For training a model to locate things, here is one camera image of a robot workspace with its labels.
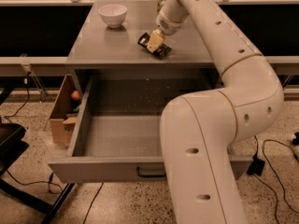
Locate black cable left floor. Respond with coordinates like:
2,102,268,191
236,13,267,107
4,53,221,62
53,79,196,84
3,72,33,123

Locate grey open top drawer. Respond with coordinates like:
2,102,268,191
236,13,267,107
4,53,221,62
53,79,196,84
48,68,254,185

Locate grey cabinet counter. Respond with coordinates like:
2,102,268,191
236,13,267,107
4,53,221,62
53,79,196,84
66,0,233,95

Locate silver green soda can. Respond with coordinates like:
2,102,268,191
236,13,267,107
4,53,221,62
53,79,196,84
157,0,166,12

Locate brown cardboard box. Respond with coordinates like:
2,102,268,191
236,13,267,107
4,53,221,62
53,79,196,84
50,75,80,144

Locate black power adapter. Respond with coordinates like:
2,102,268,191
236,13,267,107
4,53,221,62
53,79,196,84
247,156,265,176

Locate black cable under drawer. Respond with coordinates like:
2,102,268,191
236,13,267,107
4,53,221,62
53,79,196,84
81,181,105,224

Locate orange fruit in box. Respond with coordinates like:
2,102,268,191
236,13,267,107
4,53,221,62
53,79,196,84
71,91,80,101

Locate black drawer handle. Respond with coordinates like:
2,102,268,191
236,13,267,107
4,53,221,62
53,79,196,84
135,166,166,178

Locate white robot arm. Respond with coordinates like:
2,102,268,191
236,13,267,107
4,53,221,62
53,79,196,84
149,0,284,224

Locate black chair base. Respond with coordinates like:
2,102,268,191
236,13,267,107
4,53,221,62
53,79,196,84
0,91,67,224

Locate black cable far right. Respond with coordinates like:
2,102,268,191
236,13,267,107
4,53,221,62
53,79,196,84
252,139,299,224

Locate grey horizontal rail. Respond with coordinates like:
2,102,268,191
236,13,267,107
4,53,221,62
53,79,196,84
0,57,68,77

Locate white ceramic bowl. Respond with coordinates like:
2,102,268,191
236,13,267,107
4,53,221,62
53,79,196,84
98,4,127,28

